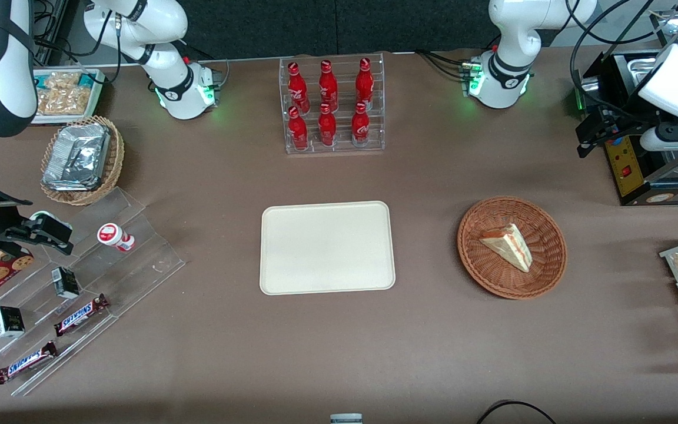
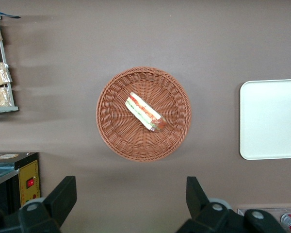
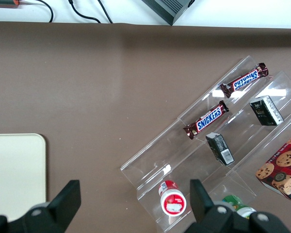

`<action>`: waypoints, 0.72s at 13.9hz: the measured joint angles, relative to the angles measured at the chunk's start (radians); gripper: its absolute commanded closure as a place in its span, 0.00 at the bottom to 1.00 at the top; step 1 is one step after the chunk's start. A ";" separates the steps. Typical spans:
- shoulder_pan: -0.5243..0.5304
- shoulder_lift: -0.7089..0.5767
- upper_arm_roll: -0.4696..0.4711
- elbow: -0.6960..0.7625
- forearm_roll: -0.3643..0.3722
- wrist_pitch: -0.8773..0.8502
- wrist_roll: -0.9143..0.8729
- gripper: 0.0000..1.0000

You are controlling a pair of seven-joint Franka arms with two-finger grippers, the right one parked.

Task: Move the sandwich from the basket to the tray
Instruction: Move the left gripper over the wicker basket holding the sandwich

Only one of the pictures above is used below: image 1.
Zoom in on clear acrylic bottle rack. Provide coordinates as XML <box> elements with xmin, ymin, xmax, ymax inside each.
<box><xmin>279</xmin><ymin>52</ymin><xmax>385</xmax><ymax>155</ymax></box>

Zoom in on black looping arm cable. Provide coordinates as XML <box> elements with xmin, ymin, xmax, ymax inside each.
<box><xmin>563</xmin><ymin>0</ymin><xmax>678</xmax><ymax>121</ymax></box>

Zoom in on black machine yellow panel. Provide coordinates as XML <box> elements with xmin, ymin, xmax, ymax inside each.
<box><xmin>574</xmin><ymin>50</ymin><xmax>678</xmax><ymax>207</ymax></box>

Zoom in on white snack tray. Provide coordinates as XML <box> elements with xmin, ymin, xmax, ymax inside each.
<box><xmin>32</xmin><ymin>68</ymin><xmax>108</xmax><ymax>125</ymax></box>

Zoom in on clear acrylic stepped display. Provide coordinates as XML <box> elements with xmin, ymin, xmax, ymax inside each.
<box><xmin>0</xmin><ymin>187</ymin><xmax>187</xmax><ymax>397</ymax></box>

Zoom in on small black carton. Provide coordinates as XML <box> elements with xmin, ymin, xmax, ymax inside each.
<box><xmin>51</xmin><ymin>267</ymin><xmax>81</xmax><ymax>300</ymax></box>
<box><xmin>0</xmin><ymin>306</ymin><xmax>25</xmax><ymax>338</ymax></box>

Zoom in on black table edge cable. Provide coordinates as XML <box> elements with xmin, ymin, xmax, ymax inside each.
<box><xmin>476</xmin><ymin>400</ymin><xmax>559</xmax><ymax>424</ymax></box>

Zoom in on red cola bottle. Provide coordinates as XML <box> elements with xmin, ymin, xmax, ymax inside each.
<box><xmin>287</xmin><ymin>62</ymin><xmax>310</xmax><ymax>114</ymax></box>
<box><xmin>355</xmin><ymin>57</ymin><xmax>375</xmax><ymax>110</ymax></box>
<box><xmin>318</xmin><ymin>103</ymin><xmax>337</xmax><ymax>147</ymax></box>
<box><xmin>318</xmin><ymin>59</ymin><xmax>340</xmax><ymax>112</ymax></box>
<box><xmin>288</xmin><ymin>106</ymin><xmax>309</xmax><ymax>151</ymax></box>
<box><xmin>351</xmin><ymin>101</ymin><xmax>371</xmax><ymax>147</ymax></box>

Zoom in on silver foil snack bag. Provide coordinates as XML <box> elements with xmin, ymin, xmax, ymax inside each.
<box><xmin>44</xmin><ymin>122</ymin><xmax>111</xmax><ymax>184</ymax></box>
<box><xmin>42</xmin><ymin>174</ymin><xmax>94</xmax><ymax>191</ymax></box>

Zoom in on small red white bottle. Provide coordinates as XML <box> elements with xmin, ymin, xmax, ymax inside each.
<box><xmin>97</xmin><ymin>223</ymin><xmax>135</xmax><ymax>253</ymax></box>

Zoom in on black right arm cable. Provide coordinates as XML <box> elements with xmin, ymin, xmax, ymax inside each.
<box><xmin>32</xmin><ymin>0</ymin><xmax>125</xmax><ymax>84</ymax></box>

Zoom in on triangle sandwich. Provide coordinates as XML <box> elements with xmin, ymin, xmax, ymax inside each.
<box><xmin>479</xmin><ymin>223</ymin><xmax>533</xmax><ymax>273</ymax></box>

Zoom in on cream plastic tray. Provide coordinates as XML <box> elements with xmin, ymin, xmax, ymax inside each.
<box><xmin>260</xmin><ymin>201</ymin><xmax>397</xmax><ymax>296</ymax></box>

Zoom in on black arm base cables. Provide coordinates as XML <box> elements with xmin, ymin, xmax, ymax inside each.
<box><xmin>414</xmin><ymin>49</ymin><xmax>471</xmax><ymax>81</ymax></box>

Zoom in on brown snickers bar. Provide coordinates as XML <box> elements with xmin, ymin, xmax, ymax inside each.
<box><xmin>0</xmin><ymin>340</ymin><xmax>58</xmax><ymax>385</ymax></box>
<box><xmin>54</xmin><ymin>293</ymin><xmax>110</xmax><ymax>337</ymax></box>

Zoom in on brown wicker basket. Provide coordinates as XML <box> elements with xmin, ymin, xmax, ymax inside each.
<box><xmin>457</xmin><ymin>196</ymin><xmax>568</xmax><ymax>300</ymax></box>

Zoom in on light wicker basket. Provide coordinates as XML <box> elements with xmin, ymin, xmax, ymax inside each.
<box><xmin>40</xmin><ymin>115</ymin><xmax>125</xmax><ymax>206</ymax></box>

